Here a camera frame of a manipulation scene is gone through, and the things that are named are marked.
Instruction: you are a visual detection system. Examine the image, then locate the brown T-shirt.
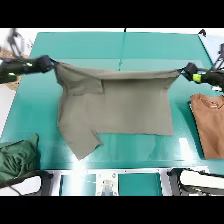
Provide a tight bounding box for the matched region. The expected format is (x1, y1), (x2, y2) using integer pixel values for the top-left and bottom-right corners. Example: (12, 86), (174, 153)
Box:
(189, 93), (224, 160)

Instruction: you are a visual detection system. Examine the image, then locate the silver frame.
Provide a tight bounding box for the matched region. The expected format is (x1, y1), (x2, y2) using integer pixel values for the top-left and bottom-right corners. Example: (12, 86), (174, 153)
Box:
(43, 167), (211, 197)

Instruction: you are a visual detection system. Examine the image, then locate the dark green garment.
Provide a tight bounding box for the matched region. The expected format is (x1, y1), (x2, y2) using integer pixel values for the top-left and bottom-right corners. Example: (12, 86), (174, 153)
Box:
(0, 133), (42, 186)

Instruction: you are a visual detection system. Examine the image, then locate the olive grey T-shirt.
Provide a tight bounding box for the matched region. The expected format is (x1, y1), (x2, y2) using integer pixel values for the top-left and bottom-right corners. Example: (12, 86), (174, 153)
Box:
(53, 61), (183, 161)

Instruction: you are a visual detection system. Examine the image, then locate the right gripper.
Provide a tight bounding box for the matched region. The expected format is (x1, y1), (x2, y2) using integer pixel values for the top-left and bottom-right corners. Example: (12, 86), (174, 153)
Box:
(181, 62), (200, 82)

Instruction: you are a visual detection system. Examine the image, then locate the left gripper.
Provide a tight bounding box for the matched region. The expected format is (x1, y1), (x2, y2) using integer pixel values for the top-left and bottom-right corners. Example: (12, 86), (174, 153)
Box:
(35, 55), (55, 74)

